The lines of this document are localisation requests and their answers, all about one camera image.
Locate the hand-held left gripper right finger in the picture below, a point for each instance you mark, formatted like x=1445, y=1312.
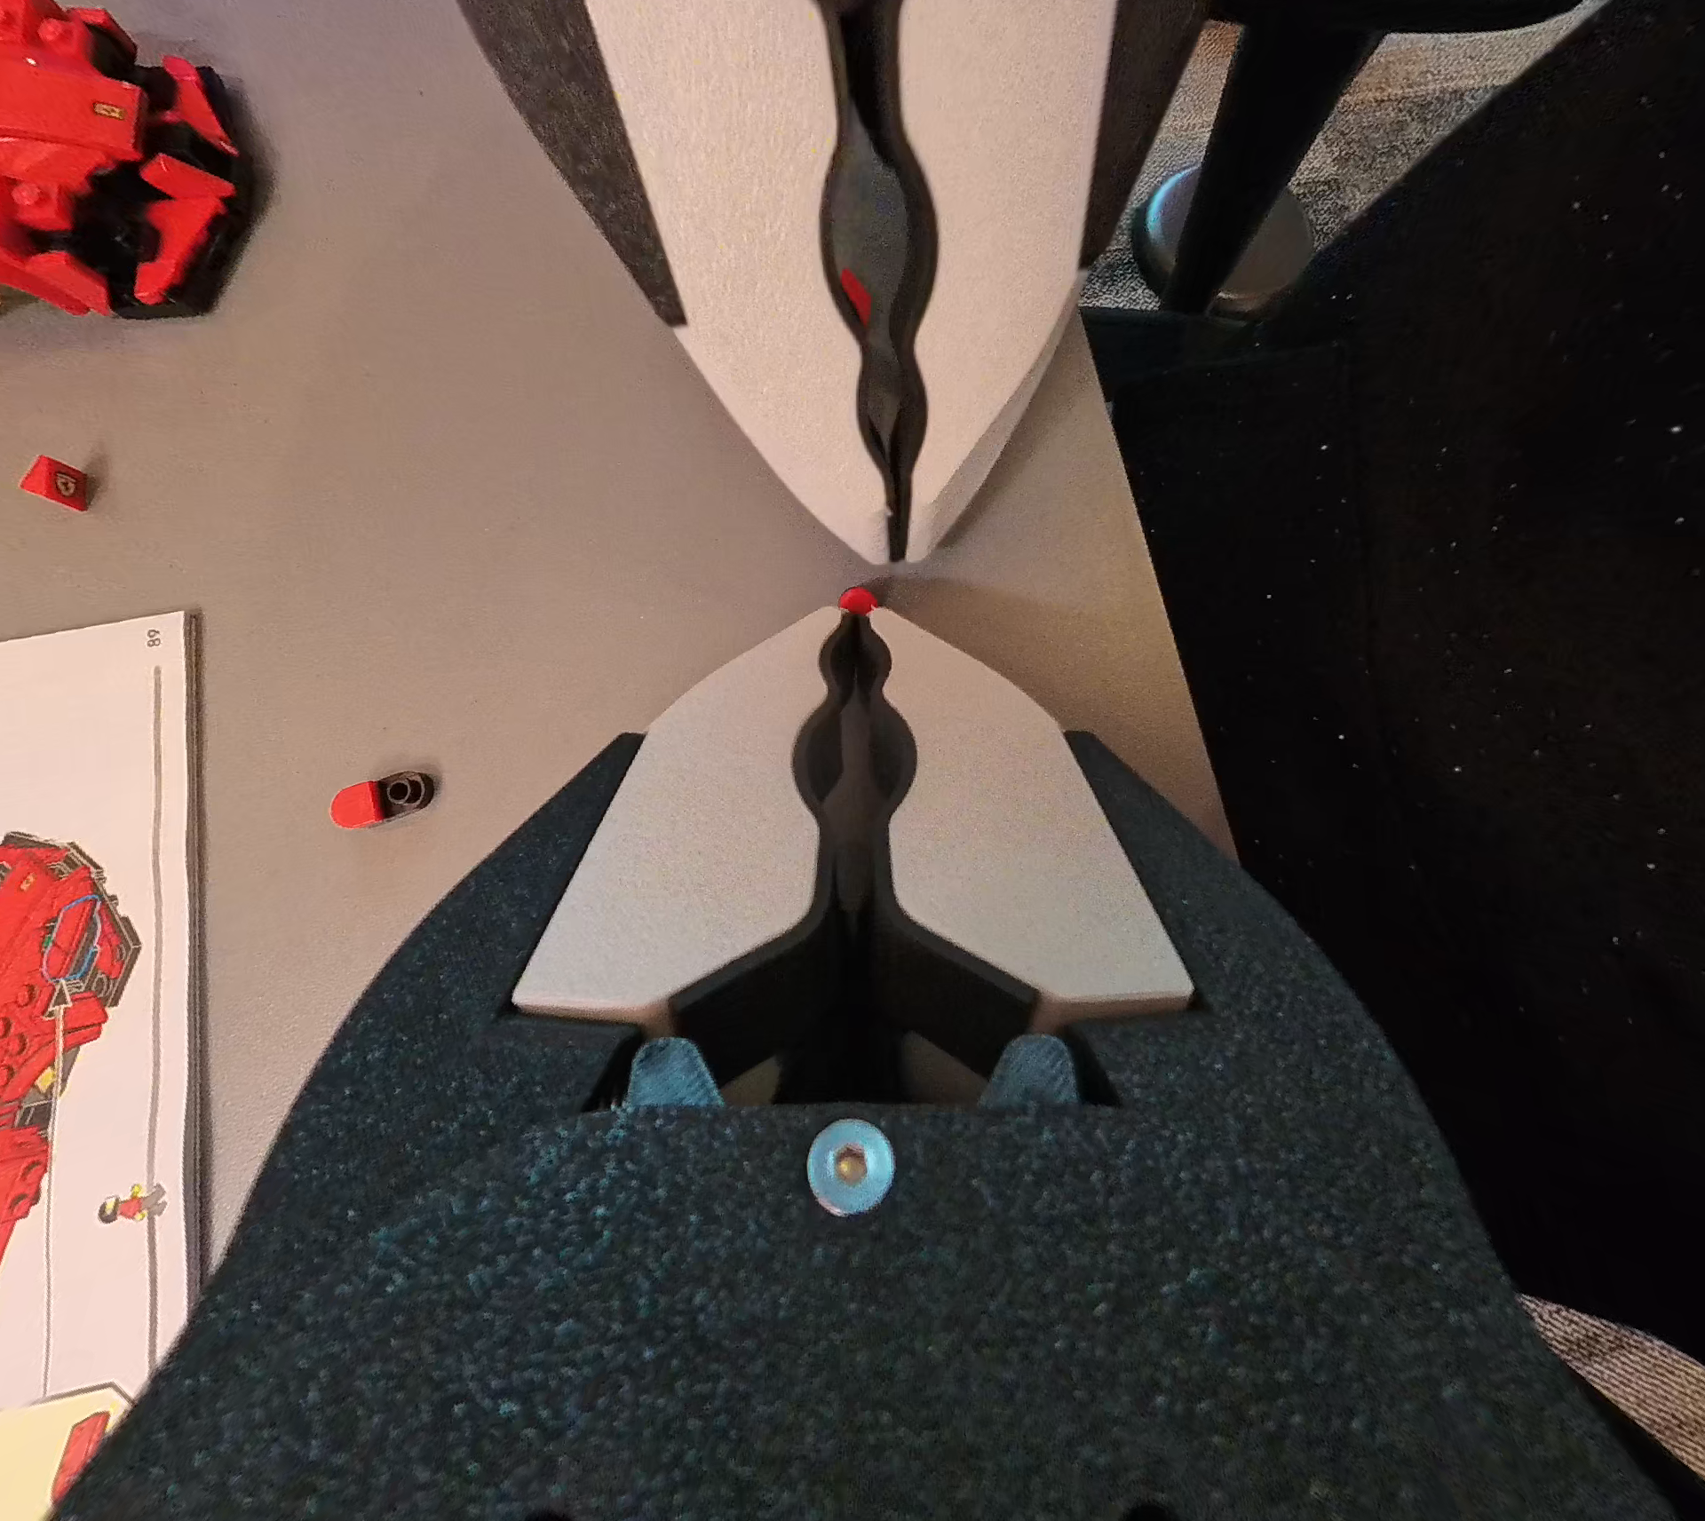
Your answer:
x=1026, y=841

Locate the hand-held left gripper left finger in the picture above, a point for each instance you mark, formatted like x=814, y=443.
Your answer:
x=693, y=828

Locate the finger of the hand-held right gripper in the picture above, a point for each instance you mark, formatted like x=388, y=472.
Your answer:
x=719, y=188
x=1010, y=148

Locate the red and black lego piece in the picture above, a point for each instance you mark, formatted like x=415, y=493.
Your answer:
x=362, y=802
x=858, y=597

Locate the red lego car model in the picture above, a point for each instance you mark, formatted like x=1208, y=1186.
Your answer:
x=92, y=148

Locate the lego instruction booklet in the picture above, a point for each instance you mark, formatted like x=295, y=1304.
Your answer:
x=92, y=748

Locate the red lego slope with emblem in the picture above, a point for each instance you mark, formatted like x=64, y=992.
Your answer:
x=54, y=481

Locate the silver round chair base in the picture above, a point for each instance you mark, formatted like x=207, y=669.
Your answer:
x=1266, y=254

